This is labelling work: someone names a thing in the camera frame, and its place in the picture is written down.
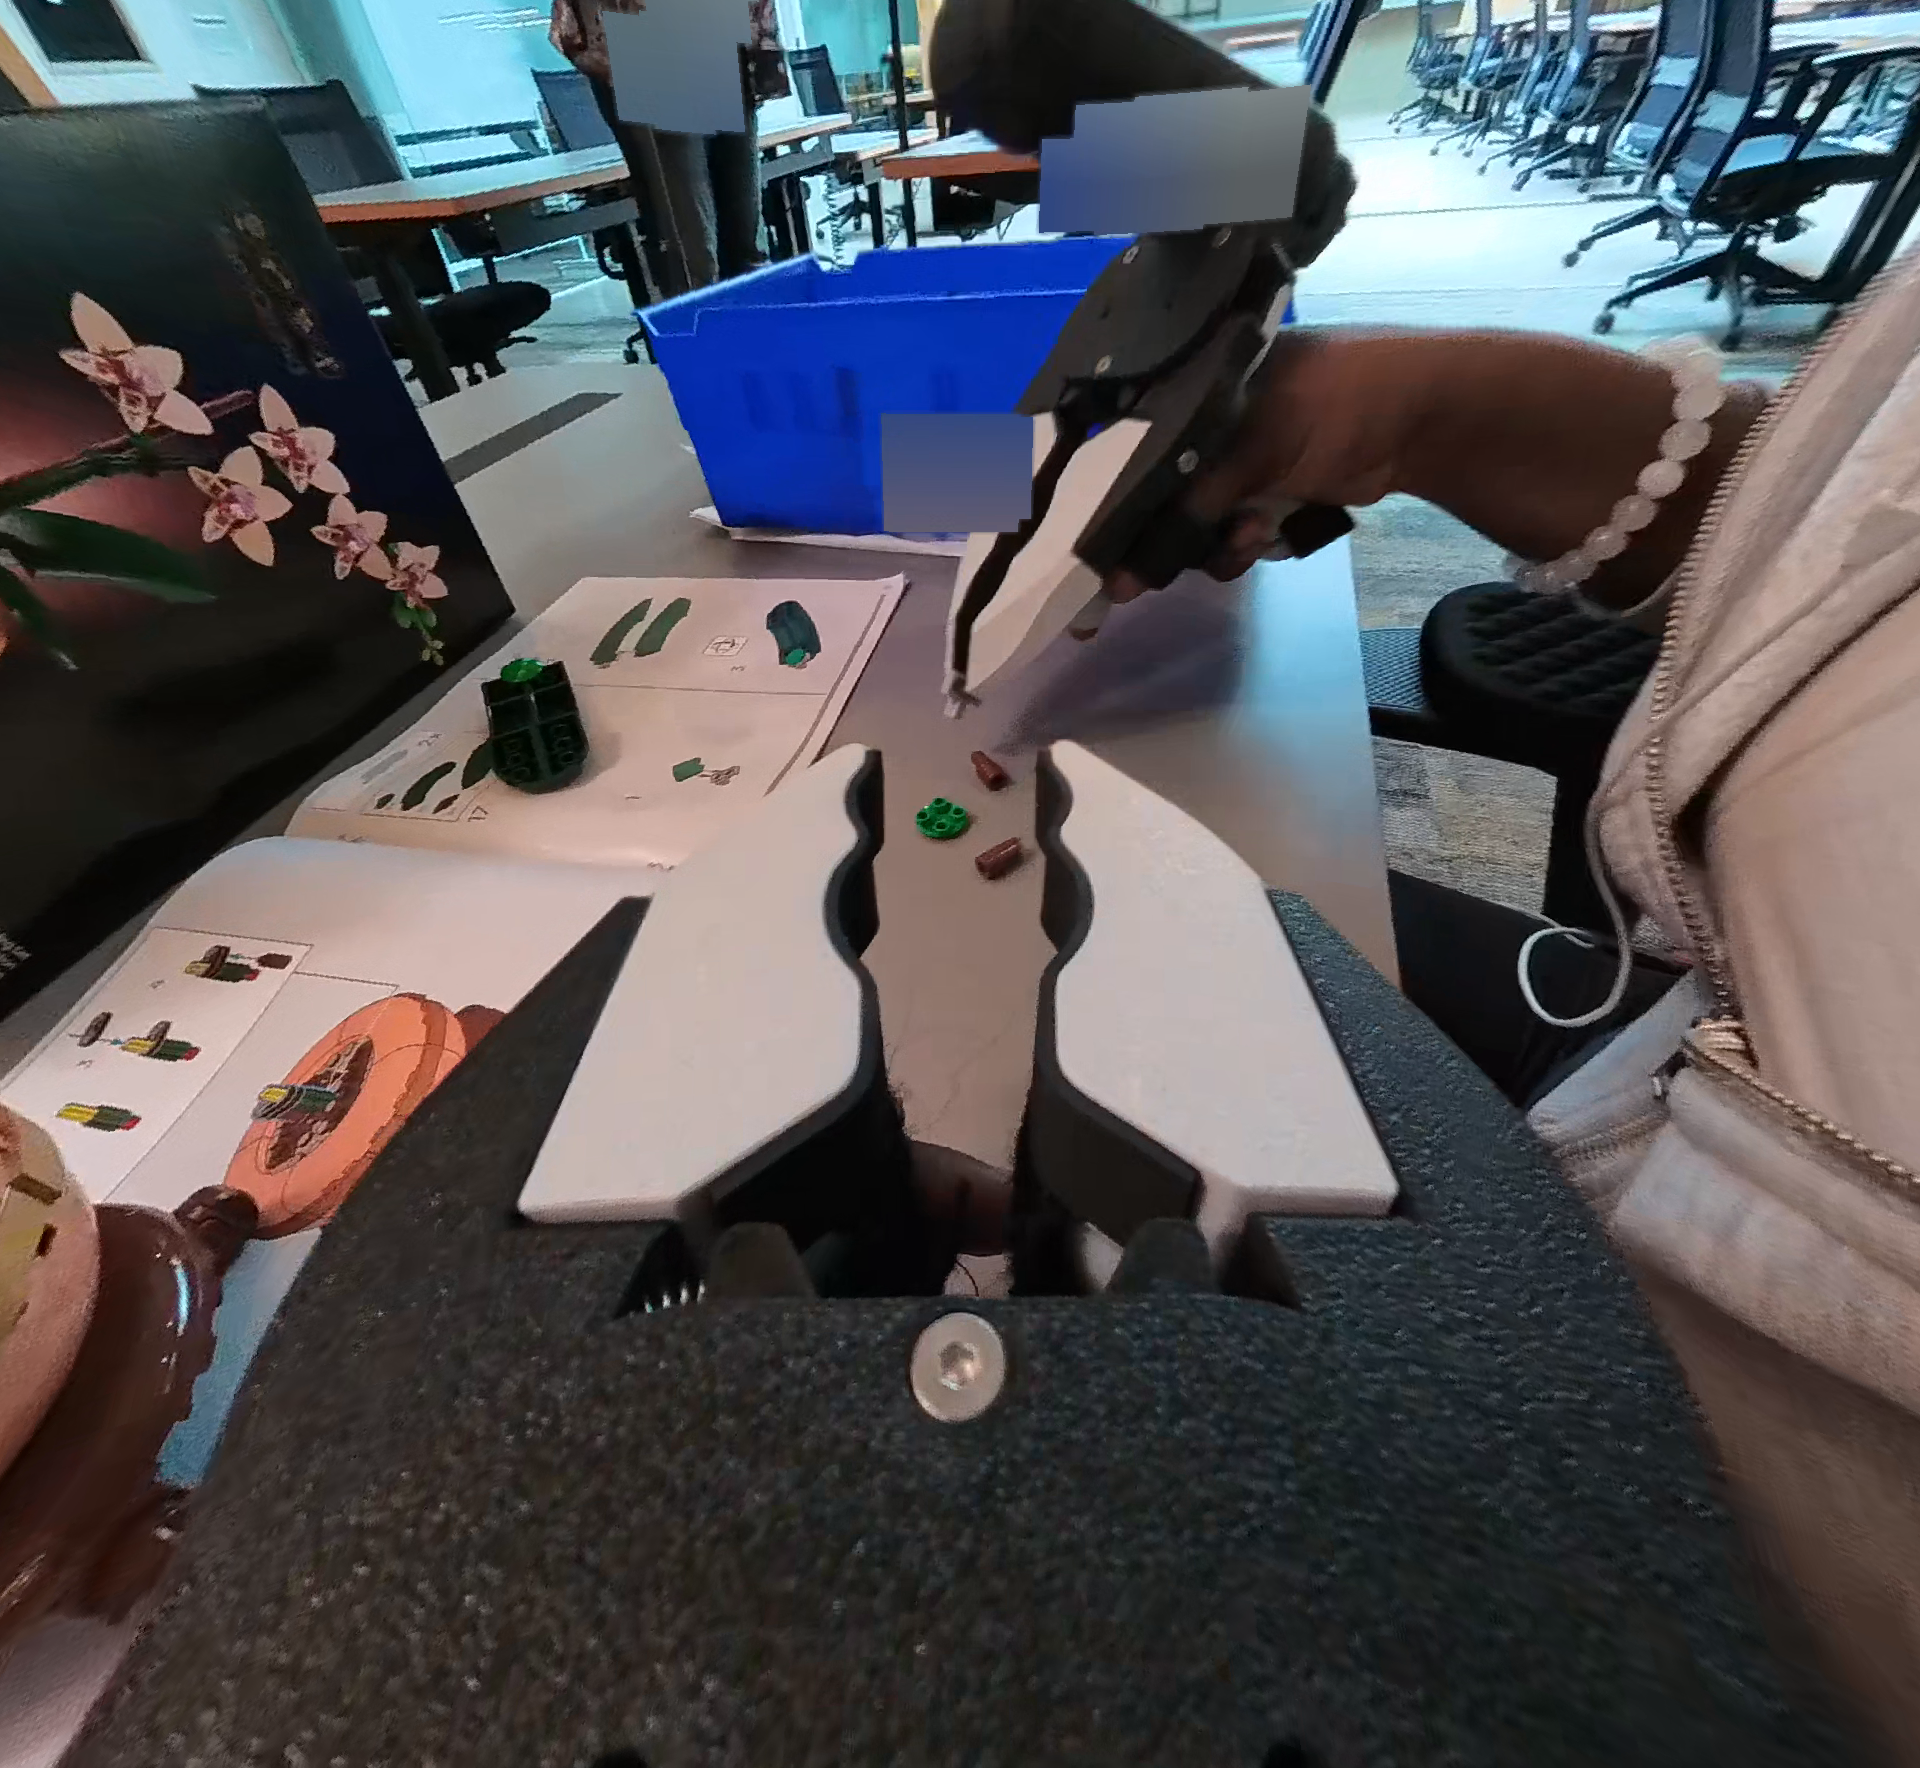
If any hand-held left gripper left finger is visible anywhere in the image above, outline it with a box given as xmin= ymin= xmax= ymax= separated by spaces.
xmin=515 ymin=745 xmax=910 ymax=1228

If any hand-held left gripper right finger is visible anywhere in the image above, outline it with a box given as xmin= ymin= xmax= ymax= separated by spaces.
xmin=1031 ymin=740 xmax=1400 ymax=1222

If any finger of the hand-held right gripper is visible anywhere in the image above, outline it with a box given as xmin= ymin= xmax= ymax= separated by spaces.
xmin=941 ymin=419 xmax=1157 ymax=720

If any person's right forearm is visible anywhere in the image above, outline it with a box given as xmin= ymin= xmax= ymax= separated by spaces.
xmin=1612 ymin=381 xmax=1780 ymax=616

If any grey desk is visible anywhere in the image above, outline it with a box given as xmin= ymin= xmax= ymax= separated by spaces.
xmin=0 ymin=358 xmax=1404 ymax=1768

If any wooden top office desk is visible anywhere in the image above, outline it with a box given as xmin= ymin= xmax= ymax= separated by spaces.
xmin=312 ymin=141 xmax=636 ymax=403

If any person's right hand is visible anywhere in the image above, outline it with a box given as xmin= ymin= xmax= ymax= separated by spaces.
xmin=1200 ymin=324 xmax=1660 ymax=586

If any blue plastic bin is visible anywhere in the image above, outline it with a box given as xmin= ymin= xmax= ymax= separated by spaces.
xmin=636 ymin=234 xmax=1295 ymax=545

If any open instruction booklet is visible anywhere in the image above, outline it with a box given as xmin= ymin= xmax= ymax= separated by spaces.
xmin=284 ymin=575 xmax=912 ymax=875

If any black computer monitor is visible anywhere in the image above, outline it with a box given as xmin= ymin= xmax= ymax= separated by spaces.
xmin=1302 ymin=0 xmax=1392 ymax=108

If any dark green brick assembly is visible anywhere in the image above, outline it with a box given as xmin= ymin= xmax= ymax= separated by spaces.
xmin=479 ymin=658 xmax=595 ymax=797

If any instruction booklet with pot picture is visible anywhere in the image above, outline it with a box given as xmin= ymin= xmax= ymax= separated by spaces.
xmin=0 ymin=834 xmax=666 ymax=1238

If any black mesh office chair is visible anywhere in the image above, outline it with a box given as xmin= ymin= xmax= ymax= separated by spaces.
xmin=1367 ymin=581 xmax=1670 ymax=919

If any person's pale zip jacket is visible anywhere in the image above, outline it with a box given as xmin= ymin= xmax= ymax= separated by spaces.
xmin=1525 ymin=245 xmax=1920 ymax=1768

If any black swivel office chair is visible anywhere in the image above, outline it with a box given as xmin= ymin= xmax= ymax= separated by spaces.
xmin=371 ymin=281 xmax=553 ymax=390

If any black orchid picture box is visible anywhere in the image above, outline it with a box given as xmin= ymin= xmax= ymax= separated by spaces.
xmin=0 ymin=95 xmax=520 ymax=1024

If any row of black office chairs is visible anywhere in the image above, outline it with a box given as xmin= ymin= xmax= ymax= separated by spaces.
xmin=1386 ymin=0 xmax=1920 ymax=352

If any brown brick saucer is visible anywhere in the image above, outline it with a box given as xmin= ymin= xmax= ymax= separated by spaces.
xmin=0 ymin=1186 xmax=276 ymax=1628

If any white drawstring cord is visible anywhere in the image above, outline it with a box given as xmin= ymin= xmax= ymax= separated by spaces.
xmin=1513 ymin=732 xmax=1639 ymax=1032

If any white bead bracelet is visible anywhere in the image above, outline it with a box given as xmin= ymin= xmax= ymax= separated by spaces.
xmin=1504 ymin=334 xmax=1730 ymax=600

